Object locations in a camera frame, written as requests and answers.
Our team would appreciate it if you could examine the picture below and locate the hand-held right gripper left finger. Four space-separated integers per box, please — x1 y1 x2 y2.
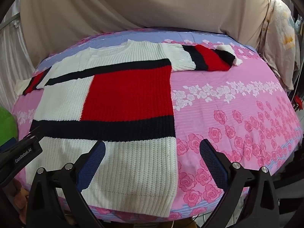
26 140 106 228

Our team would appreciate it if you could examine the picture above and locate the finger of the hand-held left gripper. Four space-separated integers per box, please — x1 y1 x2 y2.
22 125 46 145

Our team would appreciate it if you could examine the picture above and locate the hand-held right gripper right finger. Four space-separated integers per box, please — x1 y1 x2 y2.
199 138 283 228

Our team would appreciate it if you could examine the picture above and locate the white red black knit sweater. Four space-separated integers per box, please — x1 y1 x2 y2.
15 39 243 218

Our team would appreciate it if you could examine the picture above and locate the green plush object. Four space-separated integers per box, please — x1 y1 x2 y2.
0 106 18 145

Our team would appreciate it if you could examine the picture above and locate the brown plush toy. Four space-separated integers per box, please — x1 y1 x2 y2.
13 179 30 224

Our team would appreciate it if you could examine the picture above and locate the pink floral bed sheet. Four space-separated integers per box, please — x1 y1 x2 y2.
11 27 304 224

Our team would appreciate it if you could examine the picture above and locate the white curtain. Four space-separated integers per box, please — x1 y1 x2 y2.
0 0 36 100

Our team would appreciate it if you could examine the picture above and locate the small red object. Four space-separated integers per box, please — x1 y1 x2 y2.
293 95 304 111

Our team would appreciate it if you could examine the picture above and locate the pale floral quilt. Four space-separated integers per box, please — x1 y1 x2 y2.
258 0 301 91

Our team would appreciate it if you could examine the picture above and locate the beige backdrop cloth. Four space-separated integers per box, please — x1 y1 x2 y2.
19 0 276 62

